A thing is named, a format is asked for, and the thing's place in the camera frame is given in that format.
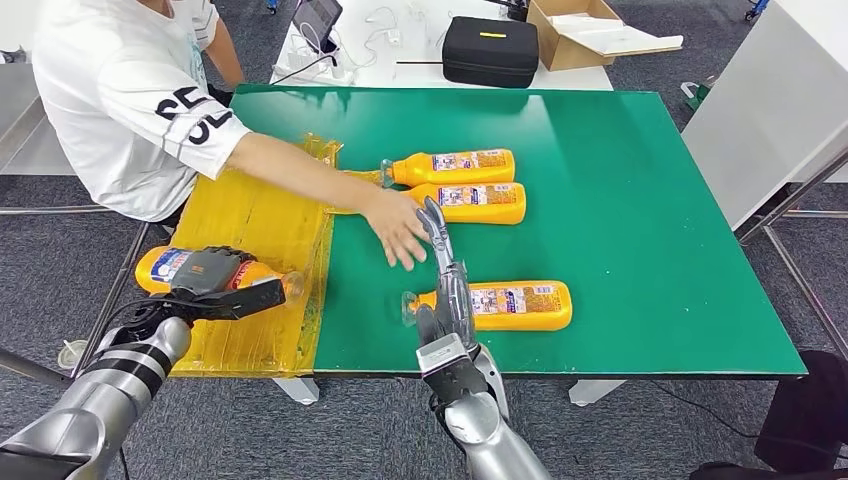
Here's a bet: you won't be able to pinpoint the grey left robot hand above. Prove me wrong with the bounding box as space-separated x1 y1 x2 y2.
168 246 288 324

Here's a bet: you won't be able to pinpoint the person's right hand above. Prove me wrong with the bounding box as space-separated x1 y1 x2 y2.
360 188 432 273

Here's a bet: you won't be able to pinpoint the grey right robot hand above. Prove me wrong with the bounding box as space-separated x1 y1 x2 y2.
415 196 480 350

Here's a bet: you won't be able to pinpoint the orange detergent bottle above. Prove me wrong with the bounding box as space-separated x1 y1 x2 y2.
401 280 574 333
396 182 528 227
134 246 306 303
380 148 517 189

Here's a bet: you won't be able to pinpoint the yellow taped cardboard mat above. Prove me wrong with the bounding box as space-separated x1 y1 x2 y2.
165 134 384 380

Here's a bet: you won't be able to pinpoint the white table foot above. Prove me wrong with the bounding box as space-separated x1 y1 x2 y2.
274 377 321 407
569 379 627 408

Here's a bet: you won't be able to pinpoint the clear plastic lid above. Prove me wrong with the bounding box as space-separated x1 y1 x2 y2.
58 339 89 370

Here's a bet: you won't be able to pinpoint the white power strip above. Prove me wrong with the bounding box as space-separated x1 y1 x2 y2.
272 49 359 87

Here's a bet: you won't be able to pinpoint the green top table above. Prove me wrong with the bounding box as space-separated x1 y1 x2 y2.
228 84 811 382

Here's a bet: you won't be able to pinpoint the person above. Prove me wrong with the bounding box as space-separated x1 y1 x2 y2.
29 0 432 273

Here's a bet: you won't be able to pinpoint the black zip case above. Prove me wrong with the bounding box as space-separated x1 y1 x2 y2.
441 16 541 90

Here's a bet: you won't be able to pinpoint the dark tablet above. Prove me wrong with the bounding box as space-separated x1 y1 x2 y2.
294 0 344 53

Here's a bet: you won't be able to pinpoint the grey desk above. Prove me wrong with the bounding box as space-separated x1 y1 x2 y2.
0 59 74 177

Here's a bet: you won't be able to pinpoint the white table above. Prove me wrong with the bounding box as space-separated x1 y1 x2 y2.
269 0 615 93

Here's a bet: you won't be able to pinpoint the brown cardboard box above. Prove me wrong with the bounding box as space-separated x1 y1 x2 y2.
526 0 624 73

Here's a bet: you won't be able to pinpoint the black device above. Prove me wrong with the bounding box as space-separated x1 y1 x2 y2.
480 0 531 23

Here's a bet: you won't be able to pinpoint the white foam sheet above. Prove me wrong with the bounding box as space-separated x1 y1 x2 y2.
549 14 686 58

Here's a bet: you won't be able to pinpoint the green floor object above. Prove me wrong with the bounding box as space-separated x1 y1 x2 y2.
680 76 718 114

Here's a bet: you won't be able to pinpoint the white cabinet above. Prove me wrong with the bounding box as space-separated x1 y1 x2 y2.
682 0 848 232

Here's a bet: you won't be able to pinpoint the black chair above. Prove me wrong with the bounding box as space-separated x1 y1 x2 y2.
692 351 848 480

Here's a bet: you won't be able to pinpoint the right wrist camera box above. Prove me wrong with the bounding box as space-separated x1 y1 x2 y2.
415 333 488 405

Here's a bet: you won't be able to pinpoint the metal frame legs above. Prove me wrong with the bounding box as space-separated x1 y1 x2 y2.
0 201 154 389
738 148 848 362

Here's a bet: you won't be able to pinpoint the white charger with cable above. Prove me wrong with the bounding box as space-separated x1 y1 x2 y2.
344 6 405 71

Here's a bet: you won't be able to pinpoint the black floor cable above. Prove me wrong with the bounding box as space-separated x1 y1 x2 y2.
652 382 763 439

